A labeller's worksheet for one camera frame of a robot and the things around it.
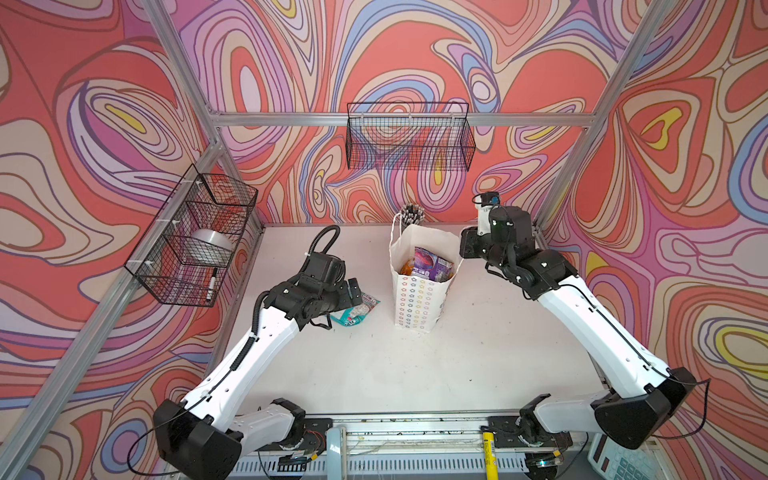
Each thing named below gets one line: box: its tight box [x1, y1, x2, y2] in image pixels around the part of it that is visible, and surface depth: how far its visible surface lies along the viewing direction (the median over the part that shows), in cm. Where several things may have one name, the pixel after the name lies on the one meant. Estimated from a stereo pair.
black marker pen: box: [206, 268, 218, 302], surface depth 75 cm
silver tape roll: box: [185, 229, 234, 267], surface depth 74 cm
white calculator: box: [587, 433, 661, 480], surface depth 70 cm
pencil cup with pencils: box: [400, 204, 425, 229], surface depth 101 cm
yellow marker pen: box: [483, 432, 499, 480], surface depth 71 cm
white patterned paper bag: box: [389, 213, 461, 334], surface depth 83 cm
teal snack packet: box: [330, 292, 381, 327], surface depth 93 cm
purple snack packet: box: [412, 246, 454, 282], surface depth 84 cm
